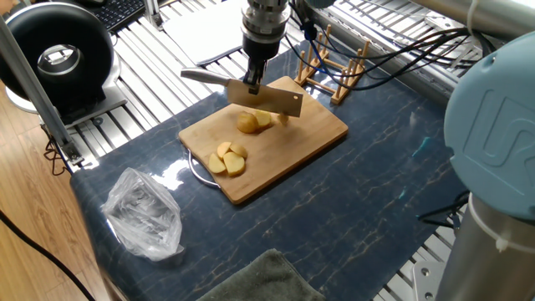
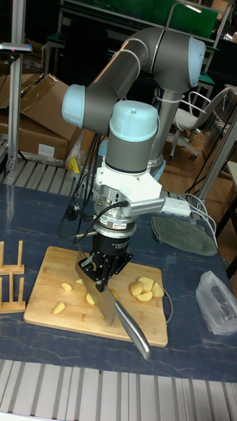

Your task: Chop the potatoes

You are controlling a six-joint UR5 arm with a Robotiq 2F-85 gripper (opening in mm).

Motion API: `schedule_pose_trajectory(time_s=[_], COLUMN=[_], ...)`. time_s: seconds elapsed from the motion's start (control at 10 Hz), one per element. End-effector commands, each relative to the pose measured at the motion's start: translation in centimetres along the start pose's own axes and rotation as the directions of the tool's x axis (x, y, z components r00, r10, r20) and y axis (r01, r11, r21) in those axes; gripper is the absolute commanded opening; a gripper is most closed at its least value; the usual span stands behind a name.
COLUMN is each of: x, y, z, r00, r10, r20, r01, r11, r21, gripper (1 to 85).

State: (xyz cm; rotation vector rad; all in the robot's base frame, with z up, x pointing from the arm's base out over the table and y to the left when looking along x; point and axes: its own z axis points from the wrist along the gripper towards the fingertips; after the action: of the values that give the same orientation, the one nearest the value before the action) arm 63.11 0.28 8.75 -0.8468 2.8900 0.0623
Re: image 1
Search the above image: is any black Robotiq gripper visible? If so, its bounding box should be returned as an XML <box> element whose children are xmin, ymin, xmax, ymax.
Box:
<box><xmin>242</xmin><ymin>36</ymin><xmax>282</xmax><ymax>95</ymax></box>

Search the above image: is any steel cleaver knife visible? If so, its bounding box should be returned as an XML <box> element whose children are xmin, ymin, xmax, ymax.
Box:
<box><xmin>180</xmin><ymin>68</ymin><xmax>304</xmax><ymax>118</ymax></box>

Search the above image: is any potato half with skin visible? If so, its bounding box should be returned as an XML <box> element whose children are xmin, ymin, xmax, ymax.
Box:
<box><xmin>236</xmin><ymin>110</ymin><xmax>259</xmax><ymax>135</ymax></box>

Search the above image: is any white paper pad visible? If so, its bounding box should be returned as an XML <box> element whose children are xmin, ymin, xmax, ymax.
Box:
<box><xmin>161</xmin><ymin>0</ymin><xmax>277</xmax><ymax>67</ymax></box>

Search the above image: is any wooden cutting board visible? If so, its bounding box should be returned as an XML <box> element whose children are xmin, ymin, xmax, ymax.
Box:
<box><xmin>178</xmin><ymin>75</ymin><xmax>349</xmax><ymax>206</ymax></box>

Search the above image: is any wooden peg rack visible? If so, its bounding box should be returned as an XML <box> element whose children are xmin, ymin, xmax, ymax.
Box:
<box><xmin>293</xmin><ymin>23</ymin><xmax>372</xmax><ymax>105</ymax></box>

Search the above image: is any dark blue marbled mat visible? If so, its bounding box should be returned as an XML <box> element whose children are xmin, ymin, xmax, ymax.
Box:
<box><xmin>69</xmin><ymin>35</ymin><xmax>469</xmax><ymax>301</ymax></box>

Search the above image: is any black keyboard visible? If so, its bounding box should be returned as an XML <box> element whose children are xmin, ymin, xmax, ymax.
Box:
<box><xmin>89</xmin><ymin>0</ymin><xmax>147</xmax><ymax>33</ymax></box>

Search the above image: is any clear plastic bag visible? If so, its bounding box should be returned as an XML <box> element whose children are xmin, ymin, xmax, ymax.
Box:
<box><xmin>101</xmin><ymin>167</ymin><xmax>185</xmax><ymax>263</ymax></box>

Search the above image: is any grey-green towel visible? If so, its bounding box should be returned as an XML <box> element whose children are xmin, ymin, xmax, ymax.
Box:
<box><xmin>196</xmin><ymin>248</ymin><xmax>327</xmax><ymax>301</ymax></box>

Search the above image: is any perforated aluminium plate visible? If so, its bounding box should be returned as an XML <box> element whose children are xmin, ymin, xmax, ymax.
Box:
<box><xmin>412</xmin><ymin>261</ymin><xmax>448</xmax><ymax>301</ymax></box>

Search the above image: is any black gripper cable bundle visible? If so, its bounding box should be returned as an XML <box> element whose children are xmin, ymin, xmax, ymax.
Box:
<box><xmin>286</xmin><ymin>0</ymin><xmax>494</xmax><ymax>91</ymax></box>

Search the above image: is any short aluminium post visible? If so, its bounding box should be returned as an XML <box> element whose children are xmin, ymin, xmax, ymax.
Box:
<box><xmin>144</xmin><ymin>0</ymin><xmax>165</xmax><ymax>31</ymax></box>

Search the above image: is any tangled black cable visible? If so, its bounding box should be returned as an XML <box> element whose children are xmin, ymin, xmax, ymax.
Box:
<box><xmin>43</xmin><ymin>125</ymin><xmax>71</xmax><ymax>176</ymax></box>

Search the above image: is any slanted aluminium post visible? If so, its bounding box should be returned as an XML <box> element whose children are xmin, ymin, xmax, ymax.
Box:
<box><xmin>0</xmin><ymin>16</ymin><xmax>84</xmax><ymax>166</ymax></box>

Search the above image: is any hanging black cable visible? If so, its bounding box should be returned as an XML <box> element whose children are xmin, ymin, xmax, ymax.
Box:
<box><xmin>417</xmin><ymin>190</ymin><xmax>471</xmax><ymax>231</ymax></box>

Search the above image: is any black ring-shaped device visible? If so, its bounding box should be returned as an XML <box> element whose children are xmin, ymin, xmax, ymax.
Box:
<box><xmin>0</xmin><ymin>2</ymin><xmax>129</xmax><ymax>129</ymax></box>

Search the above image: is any black floor cable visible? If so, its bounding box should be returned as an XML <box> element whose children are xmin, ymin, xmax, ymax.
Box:
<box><xmin>0</xmin><ymin>208</ymin><xmax>97</xmax><ymax>301</ymax></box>

